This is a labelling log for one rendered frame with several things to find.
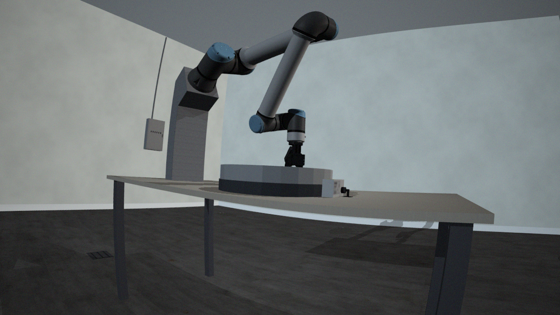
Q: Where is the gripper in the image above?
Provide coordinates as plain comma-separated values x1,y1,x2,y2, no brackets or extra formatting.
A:
285,142,305,167

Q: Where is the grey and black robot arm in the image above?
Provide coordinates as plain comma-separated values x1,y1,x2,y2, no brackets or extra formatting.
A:
188,11,339,143

